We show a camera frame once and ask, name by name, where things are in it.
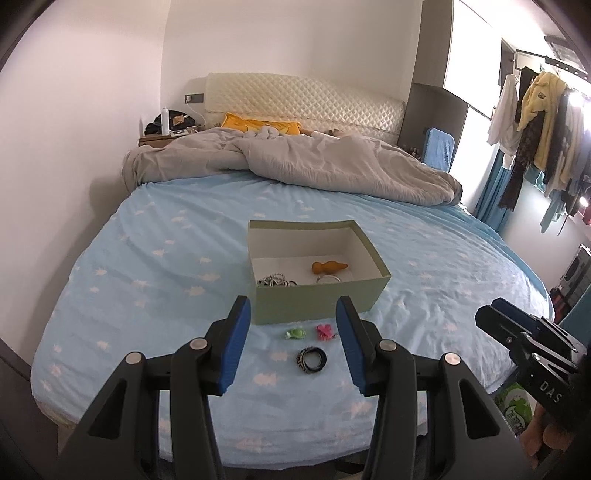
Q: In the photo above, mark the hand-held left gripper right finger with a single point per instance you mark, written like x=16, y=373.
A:
x=353, y=353

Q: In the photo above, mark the cream quilted headboard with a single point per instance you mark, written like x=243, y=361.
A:
x=304, y=99

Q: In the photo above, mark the blue tree print bed sheet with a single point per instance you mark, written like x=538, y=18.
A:
x=161, y=258

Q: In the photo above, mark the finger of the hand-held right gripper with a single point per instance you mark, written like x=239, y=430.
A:
x=549, y=325
x=498, y=327

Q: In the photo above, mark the wooden nightstand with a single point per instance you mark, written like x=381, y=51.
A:
x=154, y=140

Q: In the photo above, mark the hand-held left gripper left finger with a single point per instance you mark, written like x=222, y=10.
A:
x=233, y=350

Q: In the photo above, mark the green cardboard box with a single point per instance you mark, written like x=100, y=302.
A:
x=323, y=300

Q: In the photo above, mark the pink hair clip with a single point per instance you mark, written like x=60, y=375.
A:
x=324, y=332

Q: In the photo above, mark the grey duvet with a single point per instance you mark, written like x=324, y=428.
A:
x=332, y=161

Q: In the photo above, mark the person's right hand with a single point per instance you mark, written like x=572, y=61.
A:
x=547, y=434

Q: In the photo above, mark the grey white wardrobe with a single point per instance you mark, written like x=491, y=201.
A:
x=457, y=69

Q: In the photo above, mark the white bottle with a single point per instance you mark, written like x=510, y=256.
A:
x=165, y=121

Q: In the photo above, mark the black bag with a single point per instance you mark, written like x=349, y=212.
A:
x=182, y=120

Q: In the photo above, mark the hanging dark scarf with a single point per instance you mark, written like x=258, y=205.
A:
x=519, y=170

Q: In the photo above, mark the hanging yellow sweater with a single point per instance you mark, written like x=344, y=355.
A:
x=549, y=115

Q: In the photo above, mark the orange gourd ornament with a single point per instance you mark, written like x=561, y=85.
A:
x=328, y=267

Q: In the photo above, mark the yellow pillow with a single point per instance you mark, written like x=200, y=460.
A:
x=258, y=124

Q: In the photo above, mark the dark wall socket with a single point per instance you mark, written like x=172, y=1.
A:
x=194, y=98

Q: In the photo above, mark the black white patterned bangle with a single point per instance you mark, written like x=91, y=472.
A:
x=311, y=362

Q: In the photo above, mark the thin silver bangle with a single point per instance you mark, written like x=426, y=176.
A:
x=328, y=278

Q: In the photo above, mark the green white bag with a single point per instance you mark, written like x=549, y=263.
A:
x=517, y=406

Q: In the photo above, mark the black clothes rail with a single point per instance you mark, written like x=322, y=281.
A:
x=554, y=57

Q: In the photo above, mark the hanging white shirt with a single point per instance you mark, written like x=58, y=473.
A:
x=505, y=115

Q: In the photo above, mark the green hair clip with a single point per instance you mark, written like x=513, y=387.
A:
x=294, y=333

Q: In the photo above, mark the blue curtain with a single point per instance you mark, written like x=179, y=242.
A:
x=491, y=198

